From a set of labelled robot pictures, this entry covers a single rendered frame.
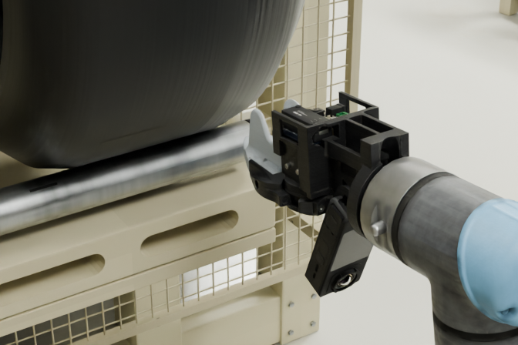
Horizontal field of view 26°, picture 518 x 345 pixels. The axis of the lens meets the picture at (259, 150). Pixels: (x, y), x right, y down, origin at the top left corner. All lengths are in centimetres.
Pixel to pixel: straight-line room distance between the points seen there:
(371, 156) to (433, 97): 262
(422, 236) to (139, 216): 46
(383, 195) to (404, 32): 310
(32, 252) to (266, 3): 34
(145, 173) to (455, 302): 48
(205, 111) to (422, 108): 231
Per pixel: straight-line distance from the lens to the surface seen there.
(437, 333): 82
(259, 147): 98
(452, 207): 78
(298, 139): 89
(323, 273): 94
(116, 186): 116
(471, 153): 315
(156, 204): 120
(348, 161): 87
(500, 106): 343
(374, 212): 82
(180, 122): 110
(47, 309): 117
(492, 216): 76
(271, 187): 93
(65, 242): 115
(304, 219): 215
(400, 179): 82
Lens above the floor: 148
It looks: 28 degrees down
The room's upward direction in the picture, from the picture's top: straight up
